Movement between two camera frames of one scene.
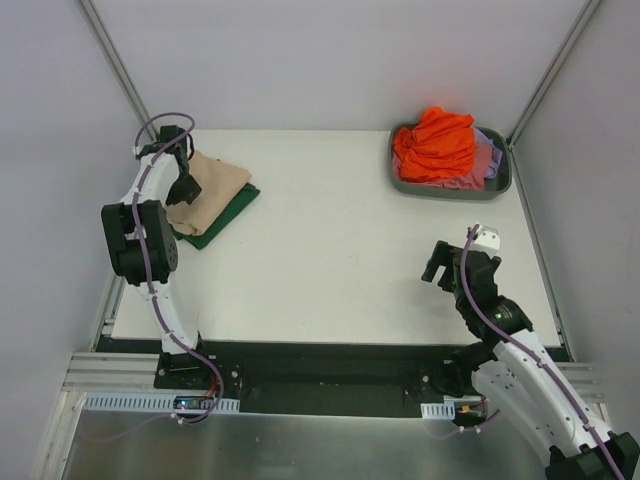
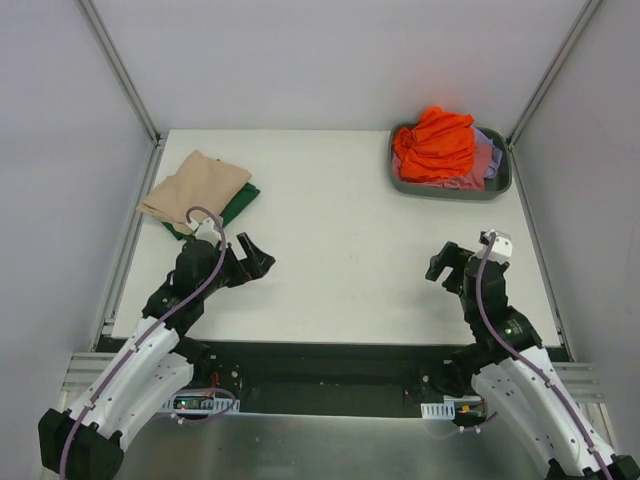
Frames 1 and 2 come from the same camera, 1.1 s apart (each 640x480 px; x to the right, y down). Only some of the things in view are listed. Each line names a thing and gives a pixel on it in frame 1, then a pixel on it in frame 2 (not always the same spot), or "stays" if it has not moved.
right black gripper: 451,269 stays
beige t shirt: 218,182 stays
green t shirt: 246,195 stays
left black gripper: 183,185 to 235,265
